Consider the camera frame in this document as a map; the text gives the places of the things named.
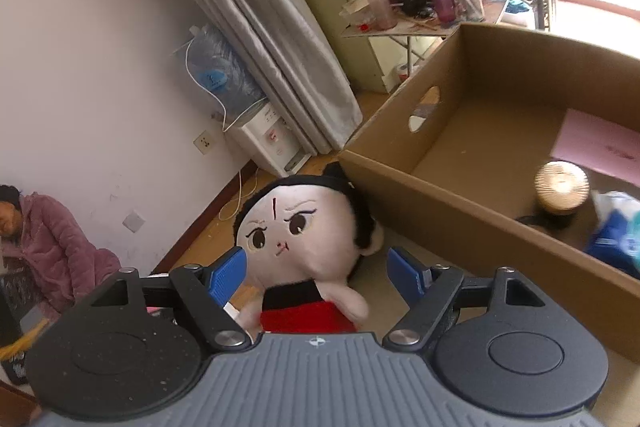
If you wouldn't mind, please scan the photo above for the plush doll black hair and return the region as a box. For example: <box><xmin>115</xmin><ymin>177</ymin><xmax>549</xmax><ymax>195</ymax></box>
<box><xmin>233</xmin><ymin>161</ymin><xmax>384</xmax><ymax>334</ymax></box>

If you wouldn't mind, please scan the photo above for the black jar copper mesh lid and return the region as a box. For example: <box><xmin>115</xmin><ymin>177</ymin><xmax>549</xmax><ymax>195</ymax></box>
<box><xmin>516</xmin><ymin>160</ymin><xmax>590</xmax><ymax>231</ymax></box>

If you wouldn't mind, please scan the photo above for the blue white tissue pack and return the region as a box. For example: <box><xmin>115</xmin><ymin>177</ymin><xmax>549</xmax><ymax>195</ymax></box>
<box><xmin>586</xmin><ymin>191</ymin><xmax>640</xmax><ymax>279</ymax></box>

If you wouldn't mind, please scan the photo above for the pink paper envelope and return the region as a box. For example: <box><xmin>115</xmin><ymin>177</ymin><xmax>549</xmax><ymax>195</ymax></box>
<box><xmin>551</xmin><ymin>109</ymin><xmax>640</xmax><ymax>186</ymax></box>

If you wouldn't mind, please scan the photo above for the person in pink robe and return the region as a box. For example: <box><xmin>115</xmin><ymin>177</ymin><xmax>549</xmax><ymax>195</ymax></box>
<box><xmin>1</xmin><ymin>185</ymin><xmax>122</xmax><ymax>321</ymax></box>

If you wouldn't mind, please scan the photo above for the brown cardboard box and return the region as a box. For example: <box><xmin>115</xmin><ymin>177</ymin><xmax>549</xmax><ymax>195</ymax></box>
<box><xmin>340</xmin><ymin>24</ymin><xmax>639</xmax><ymax>360</ymax></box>

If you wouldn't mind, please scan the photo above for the water dispenser with bottle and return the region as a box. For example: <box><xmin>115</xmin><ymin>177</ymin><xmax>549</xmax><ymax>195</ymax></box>
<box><xmin>179</xmin><ymin>25</ymin><xmax>310</xmax><ymax>178</ymax></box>

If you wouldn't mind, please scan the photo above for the cluttered folding table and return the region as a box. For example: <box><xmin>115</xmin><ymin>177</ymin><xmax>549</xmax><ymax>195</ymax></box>
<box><xmin>341</xmin><ymin>0</ymin><xmax>510</xmax><ymax>80</ymax></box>

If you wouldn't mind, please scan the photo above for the grey curtain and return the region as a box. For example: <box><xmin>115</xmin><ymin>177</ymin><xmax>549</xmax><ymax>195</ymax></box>
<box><xmin>193</xmin><ymin>0</ymin><xmax>362</xmax><ymax>155</ymax></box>

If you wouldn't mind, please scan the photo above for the white wall socket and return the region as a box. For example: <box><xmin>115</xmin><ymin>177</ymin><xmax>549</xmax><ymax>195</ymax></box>
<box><xmin>193</xmin><ymin>131</ymin><xmax>215</xmax><ymax>155</ymax></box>

